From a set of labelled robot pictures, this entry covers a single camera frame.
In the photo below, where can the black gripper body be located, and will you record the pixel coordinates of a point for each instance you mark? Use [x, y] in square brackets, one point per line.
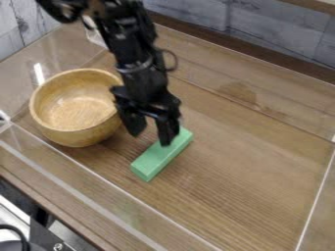
[142, 96]

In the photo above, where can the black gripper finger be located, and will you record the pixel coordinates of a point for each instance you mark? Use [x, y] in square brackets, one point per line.
[132, 120]
[166, 124]

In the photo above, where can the green rectangular block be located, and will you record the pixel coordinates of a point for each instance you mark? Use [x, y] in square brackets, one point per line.
[156, 157]

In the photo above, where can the wooden bowl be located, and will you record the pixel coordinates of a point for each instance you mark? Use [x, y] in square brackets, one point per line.
[72, 107]

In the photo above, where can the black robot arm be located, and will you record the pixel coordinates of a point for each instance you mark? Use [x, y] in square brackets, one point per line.
[128, 34]

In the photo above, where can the clear acrylic corner bracket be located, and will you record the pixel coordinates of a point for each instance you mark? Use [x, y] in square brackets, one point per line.
[92, 31]

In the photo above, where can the clear acrylic enclosure wall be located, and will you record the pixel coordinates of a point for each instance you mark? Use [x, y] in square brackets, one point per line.
[250, 187]

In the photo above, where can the black metal bracket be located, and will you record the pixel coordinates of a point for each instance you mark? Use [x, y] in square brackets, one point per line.
[42, 240]

